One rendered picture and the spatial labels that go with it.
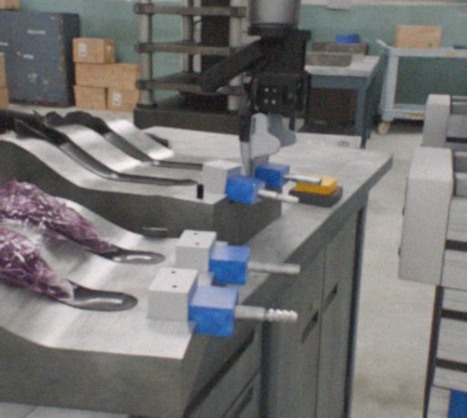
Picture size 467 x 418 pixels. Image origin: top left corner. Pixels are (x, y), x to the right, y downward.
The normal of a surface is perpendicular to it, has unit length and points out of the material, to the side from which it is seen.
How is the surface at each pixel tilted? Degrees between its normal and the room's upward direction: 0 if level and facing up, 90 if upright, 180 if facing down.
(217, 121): 90
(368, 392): 0
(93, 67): 100
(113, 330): 0
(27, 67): 90
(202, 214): 90
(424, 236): 90
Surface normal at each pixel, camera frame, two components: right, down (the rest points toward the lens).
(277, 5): 0.07, 0.26
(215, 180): -0.41, 0.15
